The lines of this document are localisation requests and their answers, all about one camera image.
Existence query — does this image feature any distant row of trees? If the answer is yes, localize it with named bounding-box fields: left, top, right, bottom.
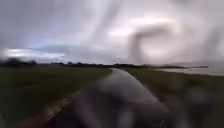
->
left=0, top=57, right=209, bottom=70

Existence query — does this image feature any muddy path edge strip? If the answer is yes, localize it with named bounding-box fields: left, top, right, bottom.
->
left=19, top=95, right=76, bottom=128

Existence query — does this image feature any grass field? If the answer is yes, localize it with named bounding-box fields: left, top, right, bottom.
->
left=0, top=65, right=113, bottom=128

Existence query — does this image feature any wet grey asphalt path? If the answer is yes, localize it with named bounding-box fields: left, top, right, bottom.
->
left=49, top=67, right=178, bottom=128

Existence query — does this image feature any grass verge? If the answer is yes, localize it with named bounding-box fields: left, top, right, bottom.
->
left=121, top=67, right=224, bottom=128

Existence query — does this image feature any pale water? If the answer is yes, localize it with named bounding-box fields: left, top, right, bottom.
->
left=156, top=66, right=224, bottom=77

